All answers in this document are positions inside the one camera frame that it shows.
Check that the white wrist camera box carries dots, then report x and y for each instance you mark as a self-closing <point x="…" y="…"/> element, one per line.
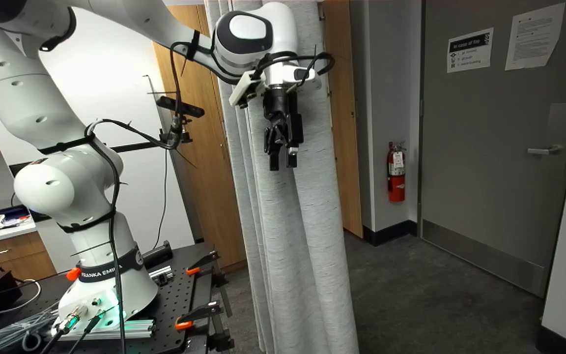
<point x="244" y="89"/>

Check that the sign with black header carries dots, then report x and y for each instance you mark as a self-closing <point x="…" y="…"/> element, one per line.
<point x="470" y="50"/>

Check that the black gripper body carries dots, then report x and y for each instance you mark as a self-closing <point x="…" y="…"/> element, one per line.
<point x="283" y="109"/>

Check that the grey door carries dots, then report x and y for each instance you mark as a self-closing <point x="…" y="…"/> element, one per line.
<point x="492" y="145"/>

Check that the white paper notice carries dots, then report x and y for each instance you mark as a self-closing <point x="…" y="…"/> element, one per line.
<point x="535" y="36"/>

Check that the red fire extinguisher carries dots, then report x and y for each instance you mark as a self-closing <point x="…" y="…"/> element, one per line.
<point x="395" y="174"/>

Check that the black wall baseboard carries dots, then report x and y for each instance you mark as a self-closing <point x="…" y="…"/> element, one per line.
<point x="391" y="233"/>

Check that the wide wooden wall panel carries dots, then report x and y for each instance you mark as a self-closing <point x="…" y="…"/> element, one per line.
<point x="211" y="178"/>

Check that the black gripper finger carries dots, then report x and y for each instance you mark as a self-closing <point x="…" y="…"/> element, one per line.
<point x="274" y="154"/>
<point x="293" y="150"/>

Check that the wooden drawer cabinet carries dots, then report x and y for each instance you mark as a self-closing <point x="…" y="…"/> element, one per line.
<point x="14" y="257"/>

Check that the grey fabric curtain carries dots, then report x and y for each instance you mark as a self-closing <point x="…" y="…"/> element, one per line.
<point x="295" y="229"/>

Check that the narrow wooden wall panel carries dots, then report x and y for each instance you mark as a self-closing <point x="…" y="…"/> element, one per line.
<point x="348" y="131"/>

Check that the orange black clamp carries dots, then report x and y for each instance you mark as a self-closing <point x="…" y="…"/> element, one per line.
<point x="197" y="316"/>
<point x="201" y="265"/>

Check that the black camera on stand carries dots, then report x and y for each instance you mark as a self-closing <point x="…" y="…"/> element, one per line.
<point x="179" y="109"/>

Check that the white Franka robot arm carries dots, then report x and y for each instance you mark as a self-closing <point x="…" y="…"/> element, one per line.
<point x="79" y="190"/>

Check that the orange round knob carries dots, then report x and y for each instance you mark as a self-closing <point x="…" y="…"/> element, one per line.
<point x="73" y="274"/>

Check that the black perforated base table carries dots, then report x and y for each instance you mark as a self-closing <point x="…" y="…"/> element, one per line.
<point x="171" y="302"/>

